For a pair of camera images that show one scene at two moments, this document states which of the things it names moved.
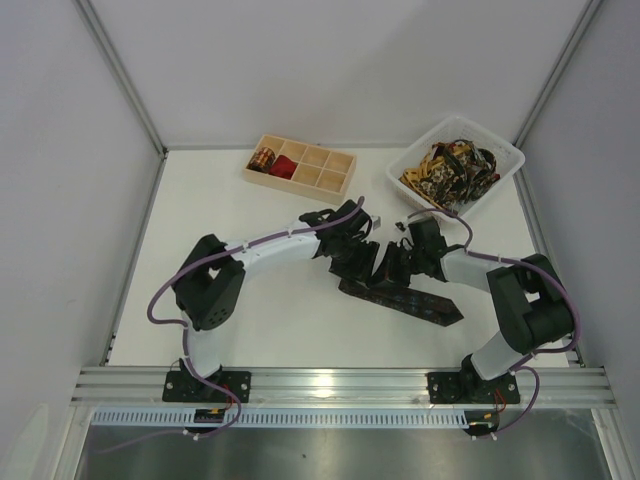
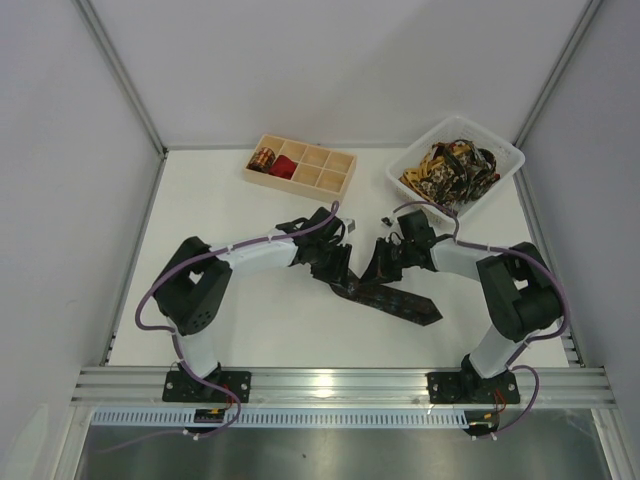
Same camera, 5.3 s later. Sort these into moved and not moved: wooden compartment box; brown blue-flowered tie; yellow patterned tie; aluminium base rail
Moved: brown blue-flowered tie
Not moved: yellow patterned tie; wooden compartment box; aluminium base rail
